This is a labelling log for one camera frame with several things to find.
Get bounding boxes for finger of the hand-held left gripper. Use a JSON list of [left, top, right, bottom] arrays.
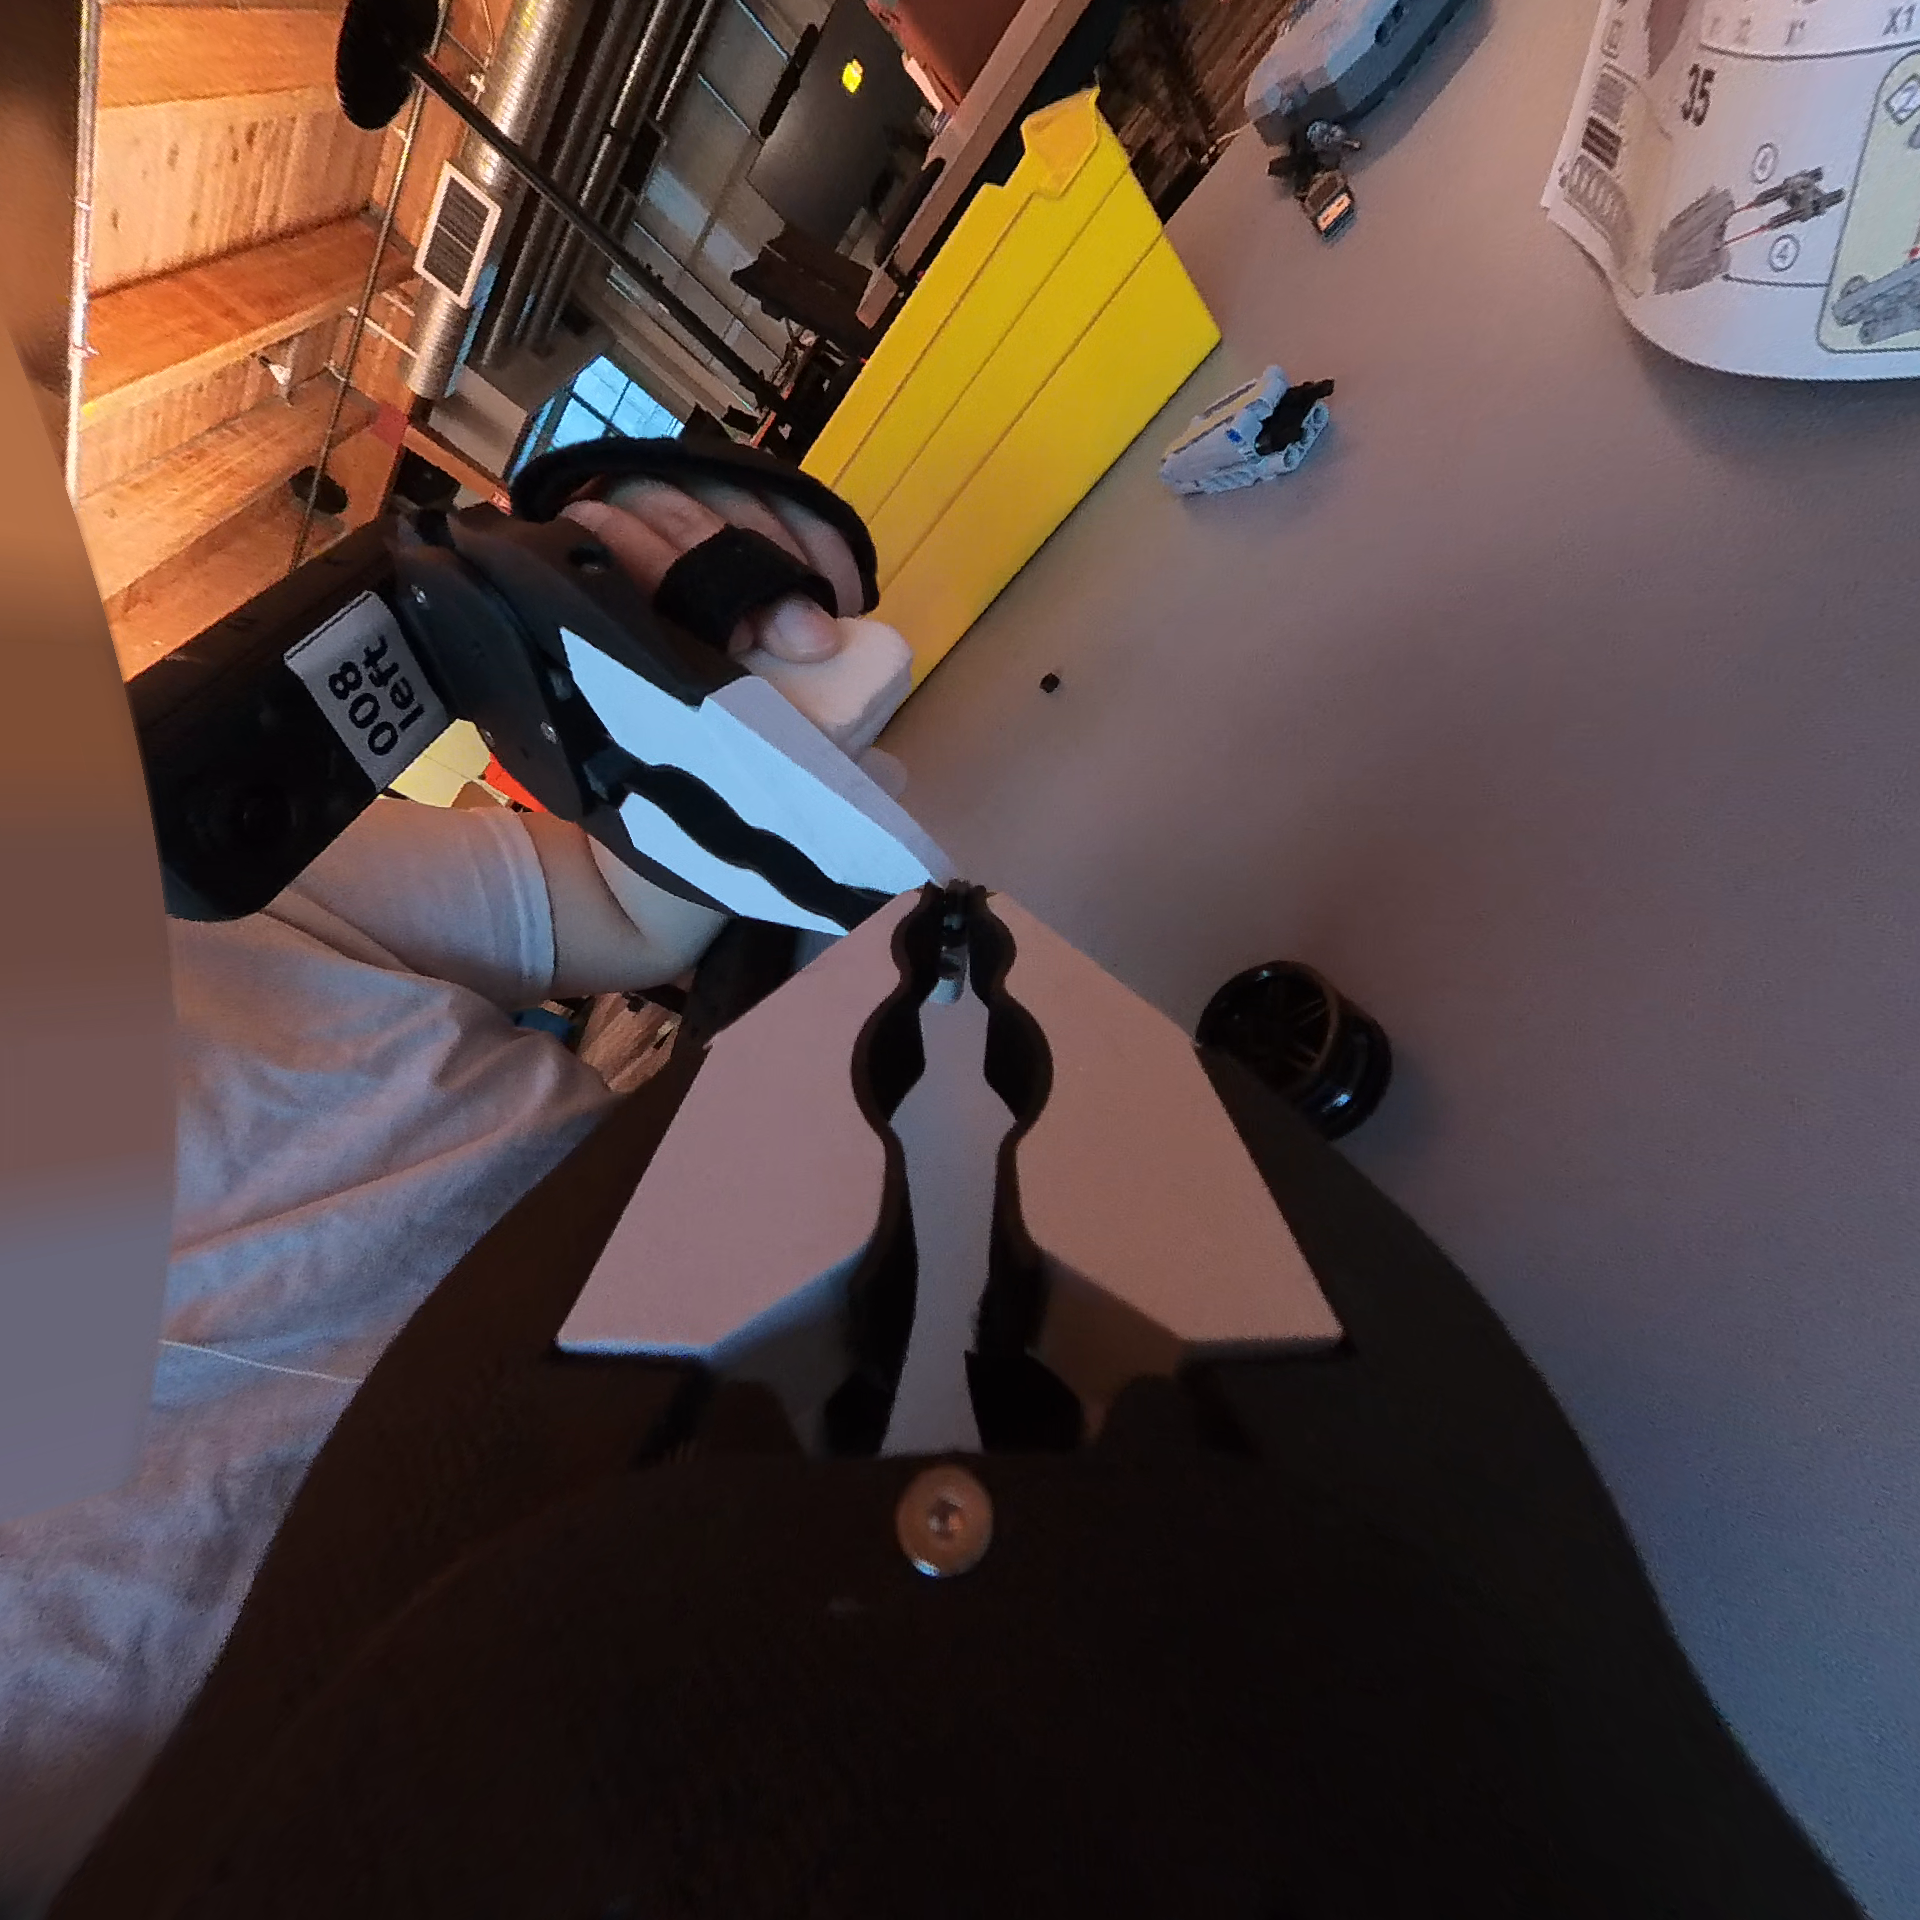
[[607, 780, 903, 940], [557, 627, 958, 904]]

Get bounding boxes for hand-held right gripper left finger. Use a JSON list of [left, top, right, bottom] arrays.
[[555, 888, 945, 1456]]

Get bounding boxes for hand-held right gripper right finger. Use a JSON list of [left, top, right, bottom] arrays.
[[961, 888, 1346, 1456]]

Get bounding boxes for person's left forearm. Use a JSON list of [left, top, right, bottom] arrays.
[[276, 803, 737, 1011]]

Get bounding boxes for person's left hand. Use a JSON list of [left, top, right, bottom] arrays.
[[563, 497, 847, 670]]

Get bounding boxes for black toy wheel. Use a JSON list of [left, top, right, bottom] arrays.
[[1195, 961, 1394, 1136]]

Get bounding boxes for person's grey shirt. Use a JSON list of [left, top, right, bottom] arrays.
[[0, 915, 706, 1869]]

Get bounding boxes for window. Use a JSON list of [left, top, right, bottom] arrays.
[[532, 355, 663, 472]]

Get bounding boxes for yellow plastic bin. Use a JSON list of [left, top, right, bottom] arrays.
[[801, 90, 1226, 699]]

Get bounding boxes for white air vent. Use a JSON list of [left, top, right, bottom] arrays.
[[411, 162, 505, 296]]

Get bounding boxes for dark monitor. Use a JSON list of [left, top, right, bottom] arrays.
[[745, 0, 962, 227]]

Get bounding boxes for white background table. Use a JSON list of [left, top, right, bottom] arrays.
[[895, 0, 1097, 278]]

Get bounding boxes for black disc ceiling lamp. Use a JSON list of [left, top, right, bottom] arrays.
[[334, 0, 646, 273]]

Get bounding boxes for small dark toy brick pieces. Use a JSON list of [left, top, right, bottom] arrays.
[[1267, 118, 1366, 240]]

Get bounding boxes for grey toy brick assembly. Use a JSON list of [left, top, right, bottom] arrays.
[[1242, 0, 1473, 153]]

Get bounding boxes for paper instruction booklet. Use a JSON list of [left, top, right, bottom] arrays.
[[1543, 0, 1920, 380]]

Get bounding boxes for metal ventilation duct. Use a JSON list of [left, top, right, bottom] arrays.
[[402, 0, 607, 400]]

